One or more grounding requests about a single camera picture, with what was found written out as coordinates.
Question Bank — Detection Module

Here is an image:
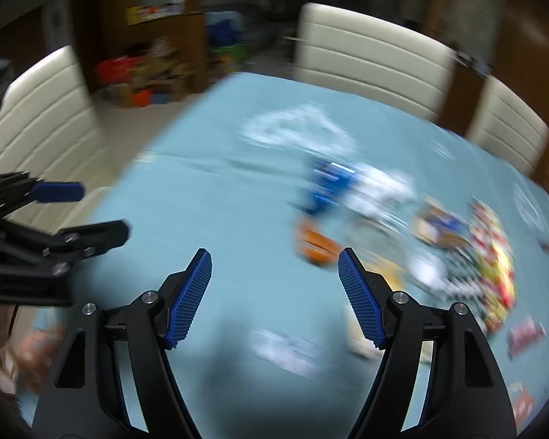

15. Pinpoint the white round object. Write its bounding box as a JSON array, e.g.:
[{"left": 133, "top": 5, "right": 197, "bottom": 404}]
[{"left": 407, "top": 254, "right": 447, "bottom": 291}]

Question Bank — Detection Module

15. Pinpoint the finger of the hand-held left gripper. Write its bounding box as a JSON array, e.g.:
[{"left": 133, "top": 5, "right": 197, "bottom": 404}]
[
  {"left": 0, "top": 219, "right": 132, "bottom": 276},
  {"left": 0, "top": 171, "right": 86, "bottom": 221}
]

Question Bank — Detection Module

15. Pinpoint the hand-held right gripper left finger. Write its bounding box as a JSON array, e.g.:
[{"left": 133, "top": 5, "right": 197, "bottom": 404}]
[{"left": 31, "top": 248, "right": 213, "bottom": 439}]

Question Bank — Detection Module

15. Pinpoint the white tissue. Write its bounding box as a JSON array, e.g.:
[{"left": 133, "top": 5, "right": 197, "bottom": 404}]
[{"left": 348, "top": 165, "right": 417, "bottom": 220}]

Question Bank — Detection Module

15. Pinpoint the pile of cardboard boxes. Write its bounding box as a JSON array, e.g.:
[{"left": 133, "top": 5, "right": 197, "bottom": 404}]
[{"left": 130, "top": 39, "right": 197, "bottom": 101}]

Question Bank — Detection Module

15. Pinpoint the cream quilted chair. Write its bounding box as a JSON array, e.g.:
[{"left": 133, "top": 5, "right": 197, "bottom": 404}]
[
  {"left": 467, "top": 75, "right": 549, "bottom": 177},
  {"left": 0, "top": 46, "right": 115, "bottom": 239},
  {"left": 293, "top": 2, "right": 458, "bottom": 124}
]

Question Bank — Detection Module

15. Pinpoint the green bag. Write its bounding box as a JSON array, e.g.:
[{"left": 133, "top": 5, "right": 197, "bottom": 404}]
[{"left": 208, "top": 45, "right": 250, "bottom": 74}]

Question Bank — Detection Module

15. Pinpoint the red box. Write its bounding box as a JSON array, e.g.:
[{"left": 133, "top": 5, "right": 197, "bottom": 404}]
[{"left": 95, "top": 56, "right": 135, "bottom": 87}]

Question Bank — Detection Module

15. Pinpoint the wooden shelf unit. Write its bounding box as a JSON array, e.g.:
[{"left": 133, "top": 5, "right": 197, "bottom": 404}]
[{"left": 71, "top": 0, "right": 209, "bottom": 104}]

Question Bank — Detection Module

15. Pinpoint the blue and yellow snack packet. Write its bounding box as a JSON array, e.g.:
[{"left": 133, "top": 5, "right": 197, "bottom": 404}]
[{"left": 414, "top": 206, "right": 472, "bottom": 248}]

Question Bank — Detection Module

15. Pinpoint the blue bag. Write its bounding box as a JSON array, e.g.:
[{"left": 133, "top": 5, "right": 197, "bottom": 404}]
[{"left": 206, "top": 9, "right": 245, "bottom": 49}]

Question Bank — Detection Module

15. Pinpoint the yellow box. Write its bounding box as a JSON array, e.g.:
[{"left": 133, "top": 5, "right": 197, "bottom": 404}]
[{"left": 126, "top": 0, "right": 186, "bottom": 26}]

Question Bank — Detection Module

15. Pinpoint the teal printed tablecloth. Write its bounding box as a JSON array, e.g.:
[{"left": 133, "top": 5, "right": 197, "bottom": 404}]
[{"left": 18, "top": 71, "right": 549, "bottom": 439}]

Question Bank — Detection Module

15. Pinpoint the red and yellow snack wrapper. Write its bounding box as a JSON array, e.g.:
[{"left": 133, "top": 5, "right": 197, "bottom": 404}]
[{"left": 469, "top": 201, "right": 518, "bottom": 334}]

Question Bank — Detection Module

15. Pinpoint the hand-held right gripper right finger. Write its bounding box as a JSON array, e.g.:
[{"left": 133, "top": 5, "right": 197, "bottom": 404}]
[{"left": 337, "top": 247, "right": 518, "bottom": 439}]

